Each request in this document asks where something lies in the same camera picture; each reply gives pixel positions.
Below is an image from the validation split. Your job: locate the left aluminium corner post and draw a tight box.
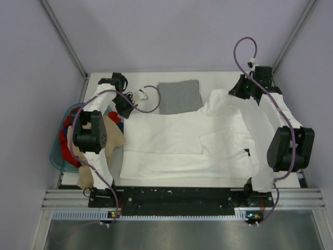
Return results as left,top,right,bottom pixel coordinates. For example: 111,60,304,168
39,0,88,79

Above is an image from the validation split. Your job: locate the white slotted cable duct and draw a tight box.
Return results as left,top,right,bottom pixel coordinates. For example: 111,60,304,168
53,210,263,221

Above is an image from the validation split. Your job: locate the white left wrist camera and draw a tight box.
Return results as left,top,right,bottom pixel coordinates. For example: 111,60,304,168
133,89,148,104

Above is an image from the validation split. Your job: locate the aluminium corner post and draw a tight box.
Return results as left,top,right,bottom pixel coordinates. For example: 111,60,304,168
39,0,88,79
272,0,319,74

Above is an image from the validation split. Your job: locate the red t-shirt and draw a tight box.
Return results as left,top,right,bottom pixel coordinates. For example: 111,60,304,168
59,111,123,169

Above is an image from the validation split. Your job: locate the folded grey t-shirt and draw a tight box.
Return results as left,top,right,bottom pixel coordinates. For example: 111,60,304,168
158,80,202,115

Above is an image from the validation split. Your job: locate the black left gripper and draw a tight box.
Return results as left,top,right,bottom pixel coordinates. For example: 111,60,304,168
112,94,138,119

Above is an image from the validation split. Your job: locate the beige t-shirt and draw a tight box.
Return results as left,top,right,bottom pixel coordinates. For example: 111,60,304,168
77,116,125,189

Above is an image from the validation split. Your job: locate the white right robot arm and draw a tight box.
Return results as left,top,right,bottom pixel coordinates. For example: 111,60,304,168
228,63,315,206

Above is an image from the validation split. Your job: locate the aluminium frame front rail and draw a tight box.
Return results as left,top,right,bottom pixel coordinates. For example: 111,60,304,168
42,187,325,210

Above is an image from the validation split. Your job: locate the teal plastic laundry bin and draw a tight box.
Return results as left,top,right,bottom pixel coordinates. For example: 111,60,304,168
50,103,83,173

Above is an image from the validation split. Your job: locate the white daisy print t-shirt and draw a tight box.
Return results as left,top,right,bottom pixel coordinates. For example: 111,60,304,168
120,89,265,180

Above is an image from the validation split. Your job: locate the right aluminium corner post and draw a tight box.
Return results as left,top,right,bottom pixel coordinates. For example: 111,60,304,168
272,0,319,74

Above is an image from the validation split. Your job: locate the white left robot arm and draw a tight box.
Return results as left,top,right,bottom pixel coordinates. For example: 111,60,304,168
68,73,137,207

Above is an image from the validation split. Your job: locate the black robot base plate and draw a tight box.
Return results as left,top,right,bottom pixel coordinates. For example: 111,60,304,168
88,186,273,216

